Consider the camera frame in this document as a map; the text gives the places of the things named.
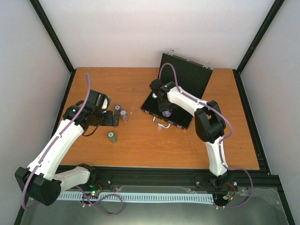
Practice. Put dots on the black poker set case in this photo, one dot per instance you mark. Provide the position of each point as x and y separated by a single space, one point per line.
184 82

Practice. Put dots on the green chip stack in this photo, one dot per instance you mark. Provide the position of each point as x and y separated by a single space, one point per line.
112 137

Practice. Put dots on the light blue slotted cable duct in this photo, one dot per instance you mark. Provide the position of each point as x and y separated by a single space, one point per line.
140 197

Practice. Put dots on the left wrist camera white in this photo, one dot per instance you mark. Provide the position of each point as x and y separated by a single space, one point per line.
106 102

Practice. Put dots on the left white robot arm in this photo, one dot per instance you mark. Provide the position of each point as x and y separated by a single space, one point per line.
39 179

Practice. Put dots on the orange big blind button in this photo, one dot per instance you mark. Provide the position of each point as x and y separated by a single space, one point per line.
166 113

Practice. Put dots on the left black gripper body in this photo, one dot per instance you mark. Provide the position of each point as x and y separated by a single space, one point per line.
107 121

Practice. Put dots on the black aluminium frame rail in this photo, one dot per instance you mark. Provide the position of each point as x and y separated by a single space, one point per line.
196 179

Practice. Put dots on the purple chip stack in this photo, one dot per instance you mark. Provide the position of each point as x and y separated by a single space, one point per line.
117 109
124 115

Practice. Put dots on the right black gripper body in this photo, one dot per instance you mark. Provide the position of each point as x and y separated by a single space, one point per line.
165 105

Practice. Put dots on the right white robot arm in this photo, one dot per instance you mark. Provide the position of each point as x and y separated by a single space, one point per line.
209 124

